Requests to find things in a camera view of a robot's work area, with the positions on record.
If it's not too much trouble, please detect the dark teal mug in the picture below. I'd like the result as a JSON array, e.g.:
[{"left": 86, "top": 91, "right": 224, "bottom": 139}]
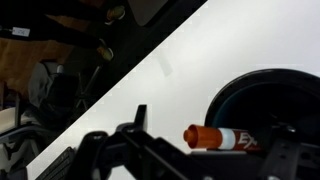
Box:
[{"left": 203, "top": 68, "right": 320, "bottom": 158}]

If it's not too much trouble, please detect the black keyboard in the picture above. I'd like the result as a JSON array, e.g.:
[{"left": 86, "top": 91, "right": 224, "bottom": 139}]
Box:
[{"left": 34, "top": 146, "right": 76, "bottom": 180}]

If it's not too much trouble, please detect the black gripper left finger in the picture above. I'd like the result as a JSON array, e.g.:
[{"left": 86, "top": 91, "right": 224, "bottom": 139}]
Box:
[{"left": 63, "top": 104, "right": 214, "bottom": 180}]

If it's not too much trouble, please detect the red dry-erase marker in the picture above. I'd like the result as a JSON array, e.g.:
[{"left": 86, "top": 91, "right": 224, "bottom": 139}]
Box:
[{"left": 183, "top": 124, "right": 264, "bottom": 153}]

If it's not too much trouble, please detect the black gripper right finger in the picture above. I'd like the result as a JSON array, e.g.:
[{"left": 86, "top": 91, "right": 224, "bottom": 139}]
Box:
[{"left": 258, "top": 123, "right": 320, "bottom": 180}]

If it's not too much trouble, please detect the white paper tag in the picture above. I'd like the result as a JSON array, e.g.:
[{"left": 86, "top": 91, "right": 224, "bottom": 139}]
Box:
[{"left": 11, "top": 26, "right": 31, "bottom": 38}]

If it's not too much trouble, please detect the yellow-green shoe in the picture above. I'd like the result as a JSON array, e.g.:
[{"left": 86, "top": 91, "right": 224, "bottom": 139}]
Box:
[
  {"left": 96, "top": 39, "right": 115, "bottom": 63},
  {"left": 105, "top": 4, "right": 126, "bottom": 25}
]

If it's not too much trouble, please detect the grey office chair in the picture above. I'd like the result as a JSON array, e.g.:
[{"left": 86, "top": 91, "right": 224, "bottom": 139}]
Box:
[{"left": 28, "top": 59, "right": 101, "bottom": 124}]

